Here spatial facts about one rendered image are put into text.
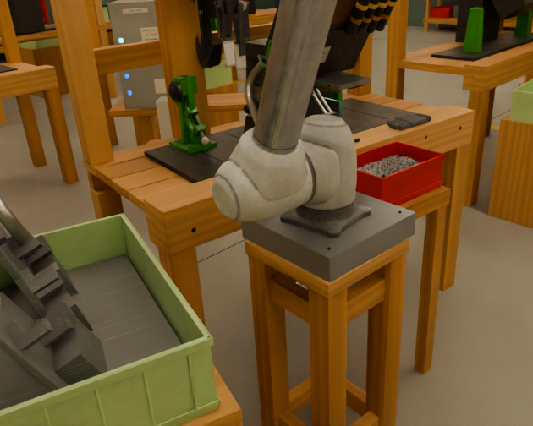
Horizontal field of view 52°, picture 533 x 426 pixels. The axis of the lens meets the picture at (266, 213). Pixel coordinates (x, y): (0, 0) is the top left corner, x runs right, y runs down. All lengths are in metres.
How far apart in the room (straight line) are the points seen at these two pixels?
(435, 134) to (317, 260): 1.19
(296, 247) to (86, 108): 1.06
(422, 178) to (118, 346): 1.13
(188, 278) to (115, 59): 0.91
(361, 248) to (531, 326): 1.50
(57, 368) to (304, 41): 0.74
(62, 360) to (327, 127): 0.76
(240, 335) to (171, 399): 1.53
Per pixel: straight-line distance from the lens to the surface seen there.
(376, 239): 1.40
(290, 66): 1.06
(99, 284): 1.42
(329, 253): 1.30
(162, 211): 1.62
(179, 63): 2.23
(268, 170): 1.17
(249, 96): 2.13
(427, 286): 2.13
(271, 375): 1.73
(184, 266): 1.73
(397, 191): 1.80
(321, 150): 1.30
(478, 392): 2.35
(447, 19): 11.32
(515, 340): 2.64
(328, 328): 1.39
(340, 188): 1.36
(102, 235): 1.51
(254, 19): 7.22
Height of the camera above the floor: 1.57
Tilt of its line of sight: 26 degrees down
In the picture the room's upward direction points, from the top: 4 degrees counter-clockwise
